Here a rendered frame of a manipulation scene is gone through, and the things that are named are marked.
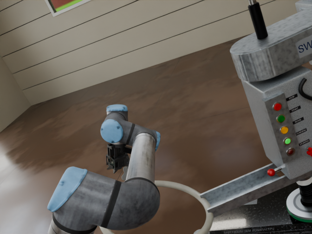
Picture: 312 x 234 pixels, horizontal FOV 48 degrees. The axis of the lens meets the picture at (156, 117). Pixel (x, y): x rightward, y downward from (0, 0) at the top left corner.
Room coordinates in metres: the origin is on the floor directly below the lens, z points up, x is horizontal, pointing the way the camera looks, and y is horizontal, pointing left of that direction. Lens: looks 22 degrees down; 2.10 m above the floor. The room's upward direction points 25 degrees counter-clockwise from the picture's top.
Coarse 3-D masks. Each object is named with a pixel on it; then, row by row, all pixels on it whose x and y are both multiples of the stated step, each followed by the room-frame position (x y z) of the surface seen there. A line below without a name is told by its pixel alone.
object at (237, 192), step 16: (240, 176) 1.29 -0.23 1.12; (256, 176) 1.28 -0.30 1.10; (272, 176) 1.26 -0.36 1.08; (304, 176) 1.17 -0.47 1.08; (208, 192) 1.28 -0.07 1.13; (224, 192) 1.28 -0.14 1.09; (240, 192) 1.25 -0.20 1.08; (256, 192) 1.17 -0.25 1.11; (208, 208) 1.18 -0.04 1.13; (224, 208) 1.17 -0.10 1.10
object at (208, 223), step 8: (160, 184) 1.44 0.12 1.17; (168, 184) 1.43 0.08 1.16; (176, 184) 1.41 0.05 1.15; (192, 192) 1.34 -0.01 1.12; (200, 200) 1.28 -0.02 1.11; (208, 216) 1.15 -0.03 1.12; (208, 224) 1.10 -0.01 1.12; (104, 232) 1.13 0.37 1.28; (112, 232) 1.12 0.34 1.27; (200, 232) 1.06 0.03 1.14
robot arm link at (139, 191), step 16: (144, 128) 1.27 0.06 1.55; (128, 144) 1.26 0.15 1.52; (144, 144) 1.09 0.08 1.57; (144, 160) 0.95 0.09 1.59; (128, 176) 0.87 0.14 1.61; (144, 176) 0.84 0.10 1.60; (128, 192) 0.71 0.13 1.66; (144, 192) 0.73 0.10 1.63; (128, 208) 0.68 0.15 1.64; (144, 208) 0.70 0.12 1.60; (112, 224) 0.67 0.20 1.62; (128, 224) 0.68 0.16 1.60
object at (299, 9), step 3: (300, 0) 1.99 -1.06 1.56; (303, 0) 1.97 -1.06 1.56; (297, 3) 1.98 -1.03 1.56; (300, 3) 1.95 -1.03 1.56; (303, 3) 1.92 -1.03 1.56; (306, 3) 1.89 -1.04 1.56; (309, 3) 1.86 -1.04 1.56; (297, 6) 1.98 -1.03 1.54; (300, 6) 1.95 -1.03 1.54; (303, 6) 1.92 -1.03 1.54; (306, 6) 1.88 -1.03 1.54; (309, 6) 1.85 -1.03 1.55; (297, 9) 1.99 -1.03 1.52; (300, 9) 1.93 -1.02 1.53; (303, 9) 1.89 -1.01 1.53; (297, 12) 2.00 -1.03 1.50
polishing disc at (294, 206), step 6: (294, 192) 1.32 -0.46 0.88; (288, 198) 1.30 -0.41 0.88; (294, 198) 1.29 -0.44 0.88; (300, 198) 1.27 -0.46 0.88; (288, 204) 1.27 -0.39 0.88; (294, 204) 1.25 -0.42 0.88; (300, 204) 1.24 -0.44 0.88; (294, 210) 1.22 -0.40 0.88; (300, 210) 1.20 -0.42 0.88; (306, 210) 1.19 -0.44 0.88; (300, 216) 1.17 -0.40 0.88; (306, 216) 1.16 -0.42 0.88
